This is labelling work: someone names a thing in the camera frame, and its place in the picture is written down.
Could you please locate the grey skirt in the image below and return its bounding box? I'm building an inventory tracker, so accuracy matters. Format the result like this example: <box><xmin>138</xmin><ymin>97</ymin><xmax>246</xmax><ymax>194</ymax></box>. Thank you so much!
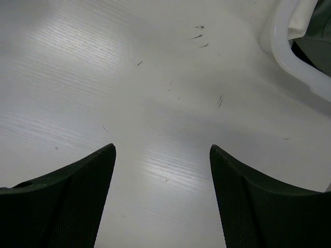
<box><xmin>288</xmin><ymin>0</ymin><xmax>330</xmax><ymax>76</ymax></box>

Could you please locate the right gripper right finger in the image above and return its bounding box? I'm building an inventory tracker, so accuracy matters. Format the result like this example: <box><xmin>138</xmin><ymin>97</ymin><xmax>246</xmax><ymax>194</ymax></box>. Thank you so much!
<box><xmin>209</xmin><ymin>145</ymin><xmax>330</xmax><ymax>247</ymax></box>

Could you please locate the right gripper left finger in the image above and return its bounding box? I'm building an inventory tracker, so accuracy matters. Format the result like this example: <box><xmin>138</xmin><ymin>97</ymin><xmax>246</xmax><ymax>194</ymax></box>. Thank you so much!
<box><xmin>1</xmin><ymin>144</ymin><xmax>116</xmax><ymax>247</ymax></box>

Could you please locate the white laundry basket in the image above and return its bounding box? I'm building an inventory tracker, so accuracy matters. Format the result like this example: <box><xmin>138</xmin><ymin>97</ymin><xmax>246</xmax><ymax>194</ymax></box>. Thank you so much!
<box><xmin>259</xmin><ymin>1</ymin><xmax>330</xmax><ymax>101</ymax></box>

